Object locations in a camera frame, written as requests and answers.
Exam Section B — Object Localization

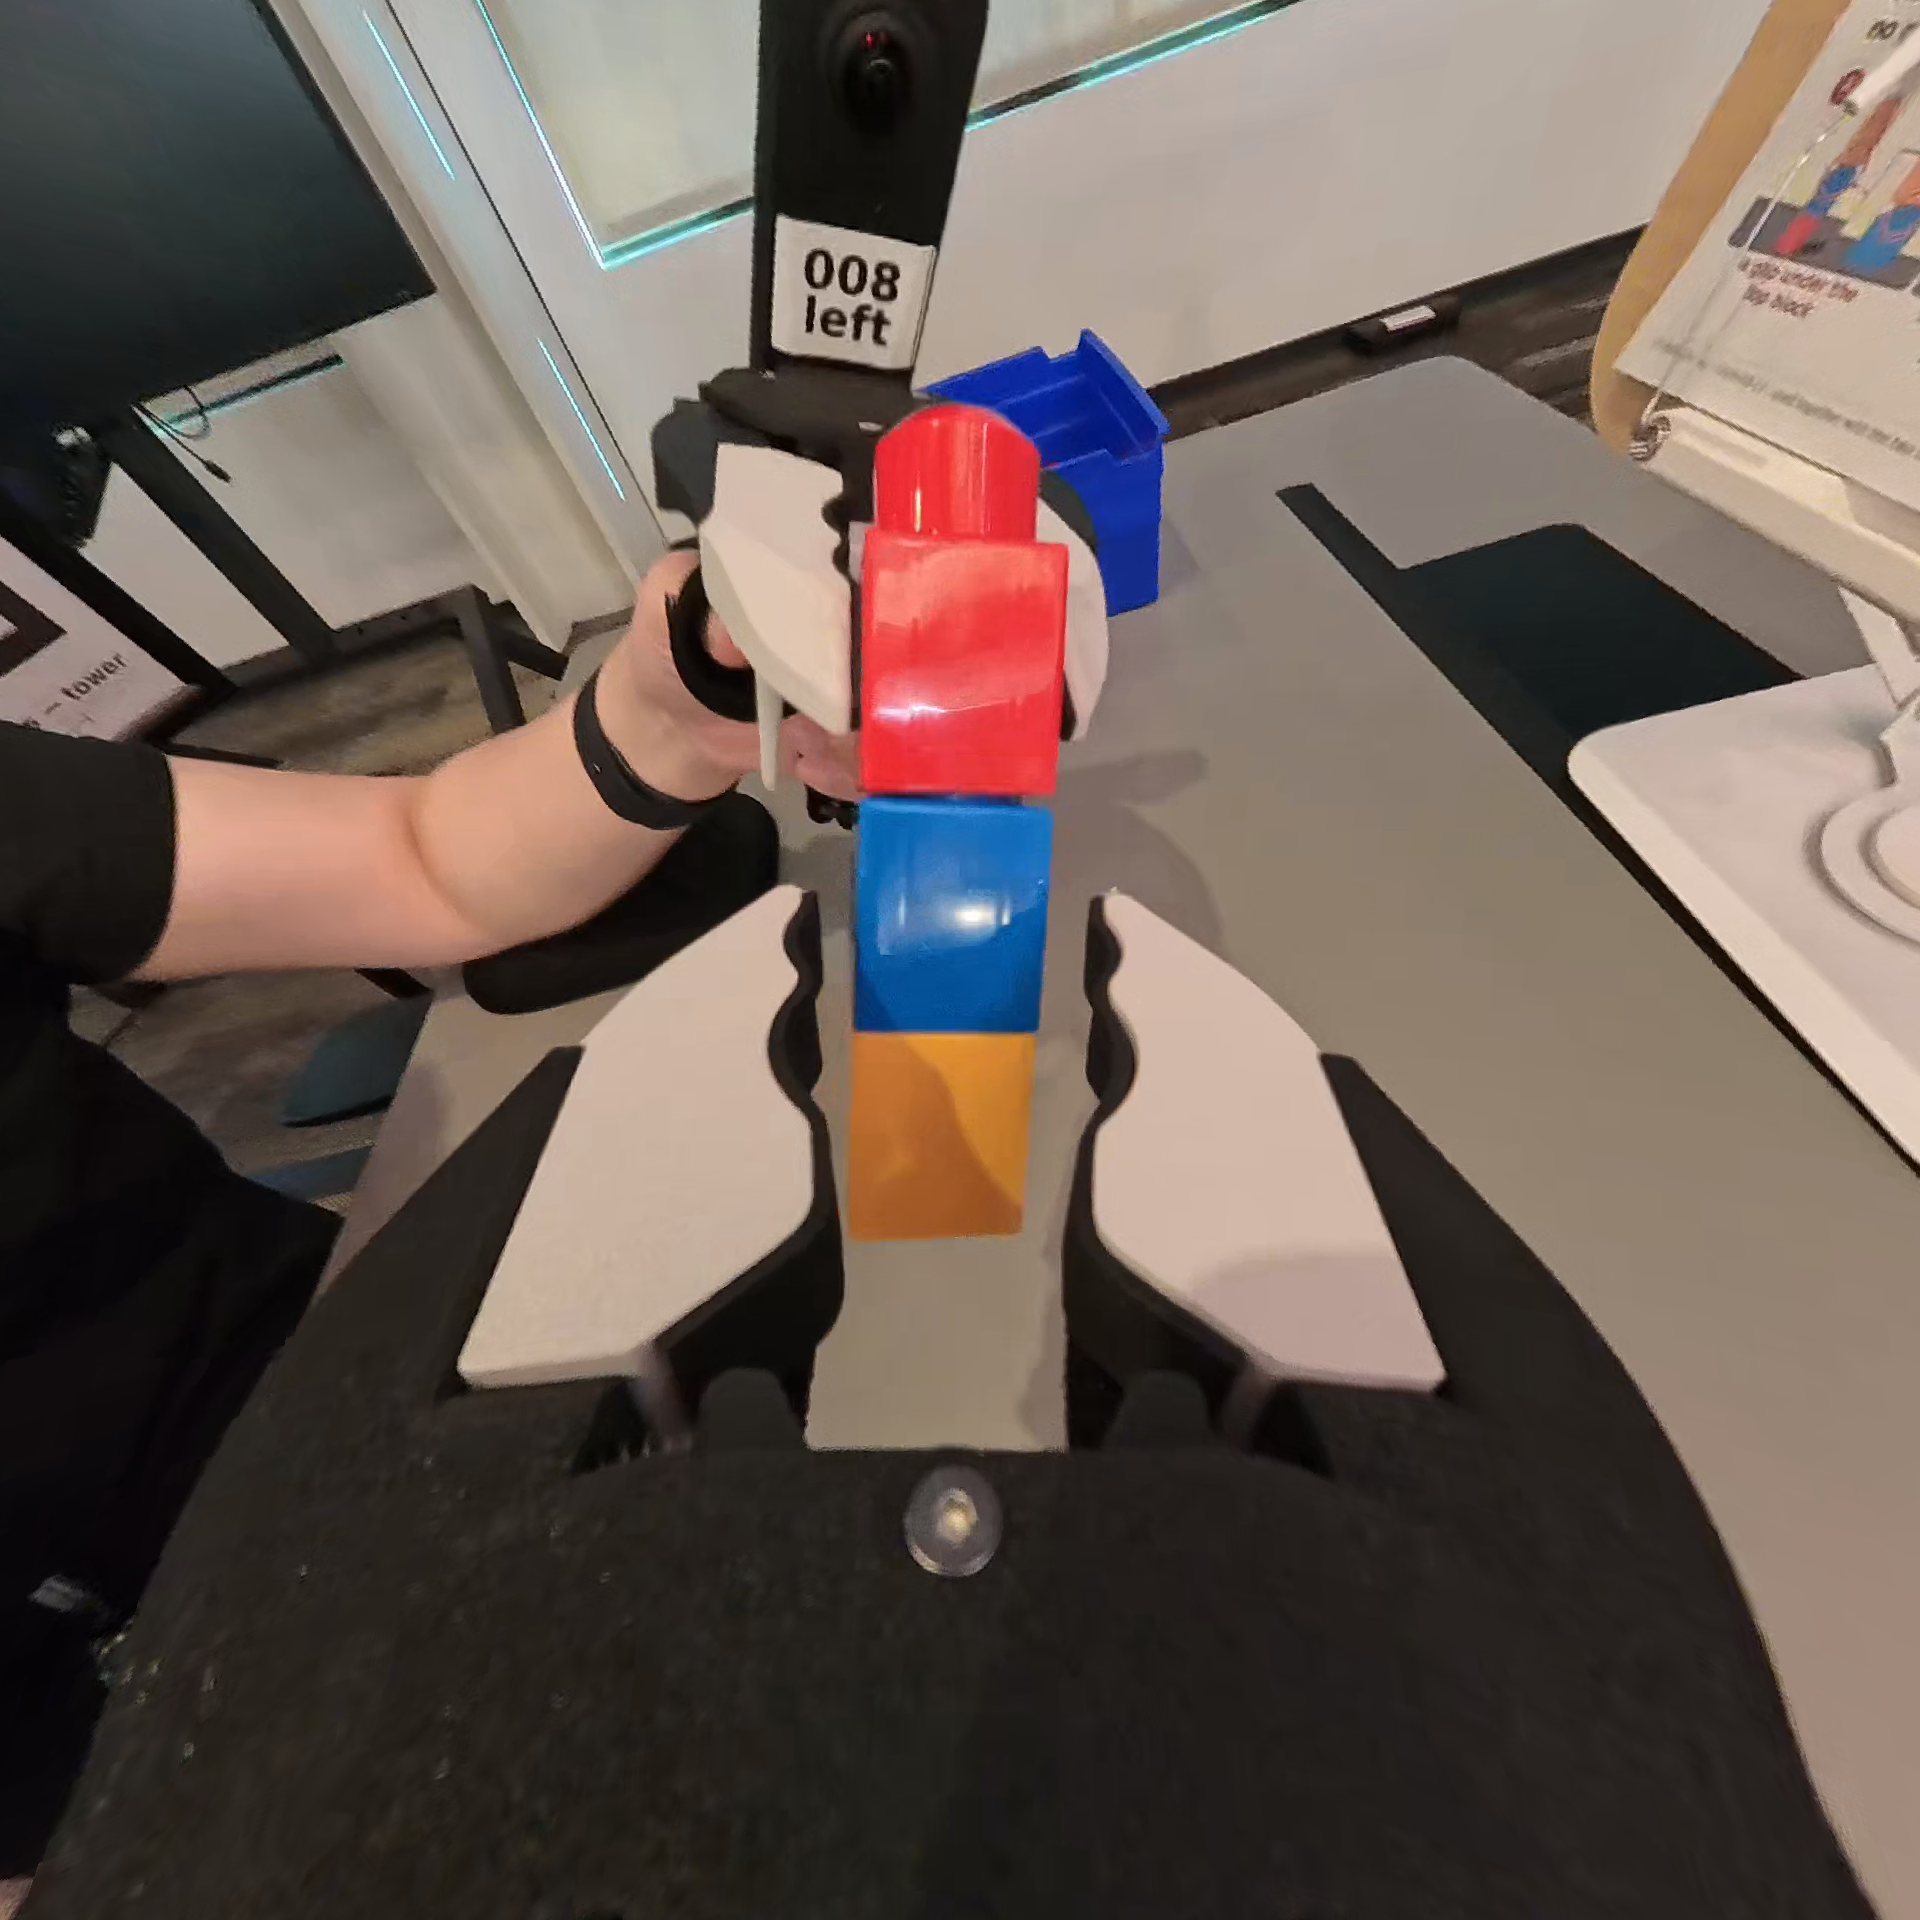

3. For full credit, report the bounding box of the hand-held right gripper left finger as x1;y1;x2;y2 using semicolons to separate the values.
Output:
456;882;848;1451

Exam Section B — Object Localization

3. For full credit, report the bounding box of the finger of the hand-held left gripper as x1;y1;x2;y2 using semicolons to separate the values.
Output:
699;442;865;737
1035;491;1115;741

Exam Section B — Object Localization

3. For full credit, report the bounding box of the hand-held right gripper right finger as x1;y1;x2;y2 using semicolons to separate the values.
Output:
1064;888;1449;1449

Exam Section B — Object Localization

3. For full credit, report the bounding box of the red mega block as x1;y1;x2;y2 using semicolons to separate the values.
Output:
858;403;1071;799

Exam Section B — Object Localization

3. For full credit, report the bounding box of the blue plastic bin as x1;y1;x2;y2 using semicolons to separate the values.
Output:
922;329;1172;616

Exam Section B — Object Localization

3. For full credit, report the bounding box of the yellow mega block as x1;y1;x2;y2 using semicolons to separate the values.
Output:
843;1031;1041;1242

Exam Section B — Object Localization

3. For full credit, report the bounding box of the blue mega block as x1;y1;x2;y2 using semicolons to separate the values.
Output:
854;796;1051;1039

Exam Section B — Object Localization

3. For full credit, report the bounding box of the person's left forearm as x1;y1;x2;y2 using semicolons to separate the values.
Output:
128;668;707;987

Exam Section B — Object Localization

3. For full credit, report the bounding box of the person's left hand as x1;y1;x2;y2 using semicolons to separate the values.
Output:
603;556;865;808

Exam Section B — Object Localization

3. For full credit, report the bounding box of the glass window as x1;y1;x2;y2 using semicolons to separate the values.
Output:
360;0;1307;272

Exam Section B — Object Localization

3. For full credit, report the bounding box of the black wristband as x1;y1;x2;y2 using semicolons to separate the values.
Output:
570;668;737;829

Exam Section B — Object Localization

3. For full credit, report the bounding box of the black monitor stand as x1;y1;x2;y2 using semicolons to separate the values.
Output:
60;405;572;737

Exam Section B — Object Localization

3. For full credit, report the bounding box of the framed marker sign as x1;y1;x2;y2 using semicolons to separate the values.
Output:
0;540;196;746

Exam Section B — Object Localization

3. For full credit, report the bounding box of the black monitor screen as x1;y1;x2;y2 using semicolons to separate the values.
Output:
0;0;438;437

